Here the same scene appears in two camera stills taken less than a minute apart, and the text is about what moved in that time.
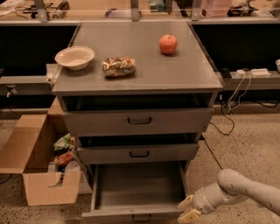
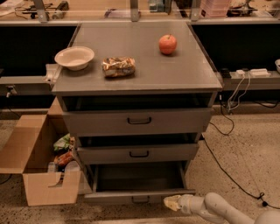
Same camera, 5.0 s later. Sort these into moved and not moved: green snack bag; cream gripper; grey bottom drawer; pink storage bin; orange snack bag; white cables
Moved: cream gripper; grey bottom drawer
Not moved: white cables; pink storage bin; orange snack bag; green snack bag
